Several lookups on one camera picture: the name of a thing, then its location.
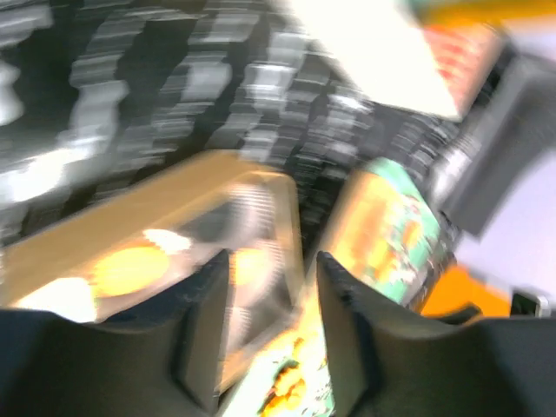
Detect bear print tin lid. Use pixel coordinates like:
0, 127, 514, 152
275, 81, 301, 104
218, 297, 334, 417

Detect gold cookie tin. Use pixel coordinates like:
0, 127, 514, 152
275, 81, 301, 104
1, 151, 303, 359

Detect red small box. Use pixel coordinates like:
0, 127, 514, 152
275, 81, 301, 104
424, 25, 506, 116

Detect white file organizer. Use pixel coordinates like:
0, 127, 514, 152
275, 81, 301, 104
274, 0, 460, 120

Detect orange plastic folder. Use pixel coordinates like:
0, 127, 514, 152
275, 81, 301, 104
420, 263, 512, 317

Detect black binder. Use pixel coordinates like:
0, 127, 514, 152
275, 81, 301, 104
427, 55, 555, 235

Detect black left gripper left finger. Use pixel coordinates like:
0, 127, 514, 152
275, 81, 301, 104
1, 251, 228, 416

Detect round dotted orange biscuit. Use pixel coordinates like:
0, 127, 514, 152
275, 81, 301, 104
89, 246, 169, 297

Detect mint green floral tray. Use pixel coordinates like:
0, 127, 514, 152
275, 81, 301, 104
321, 158, 453, 309

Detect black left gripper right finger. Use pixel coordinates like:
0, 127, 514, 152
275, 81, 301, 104
316, 252, 555, 416

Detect yellow green folder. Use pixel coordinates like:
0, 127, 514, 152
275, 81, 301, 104
403, 0, 522, 27

